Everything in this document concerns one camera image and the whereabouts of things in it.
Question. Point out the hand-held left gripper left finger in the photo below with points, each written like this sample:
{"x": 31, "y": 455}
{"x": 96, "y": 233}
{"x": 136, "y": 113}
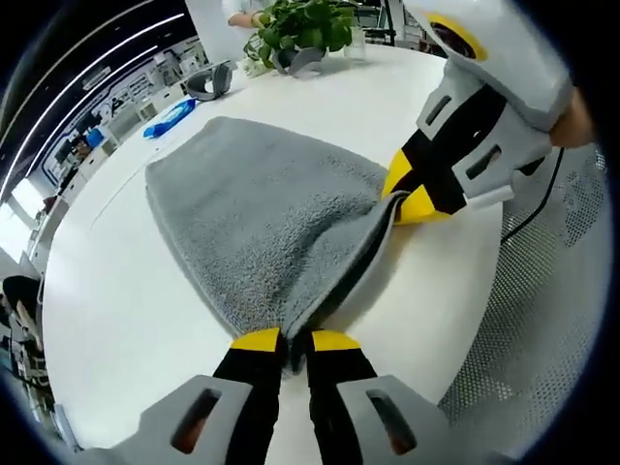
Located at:
{"x": 242, "y": 407}

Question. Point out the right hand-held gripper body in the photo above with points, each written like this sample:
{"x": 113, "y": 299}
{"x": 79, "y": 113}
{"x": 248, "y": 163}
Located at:
{"x": 513, "y": 58}

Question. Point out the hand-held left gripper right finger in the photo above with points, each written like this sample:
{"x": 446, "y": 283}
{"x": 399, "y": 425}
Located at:
{"x": 349, "y": 407}

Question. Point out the grey towel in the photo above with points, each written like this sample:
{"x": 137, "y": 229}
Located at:
{"x": 261, "y": 213}

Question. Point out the person's right hand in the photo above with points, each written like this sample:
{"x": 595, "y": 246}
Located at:
{"x": 576, "y": 126}

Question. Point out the clear glass vase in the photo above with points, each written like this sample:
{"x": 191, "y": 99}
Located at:
{"x": 357, "y": 43}

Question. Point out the white table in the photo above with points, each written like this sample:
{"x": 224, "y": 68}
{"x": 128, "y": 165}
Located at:
{"x": 121, "y": 315}

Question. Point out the grey mesh office chair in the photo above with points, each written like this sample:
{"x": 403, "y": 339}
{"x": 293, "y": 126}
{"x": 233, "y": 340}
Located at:
{"x": 542, "y": 315}

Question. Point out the green potted plant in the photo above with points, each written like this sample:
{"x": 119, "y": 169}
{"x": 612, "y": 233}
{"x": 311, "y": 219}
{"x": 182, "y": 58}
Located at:
{"x": 300, "y": 26}

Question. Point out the blue wet wipes packet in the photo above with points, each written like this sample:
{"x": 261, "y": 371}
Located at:
{"x": 170, "y": 118}

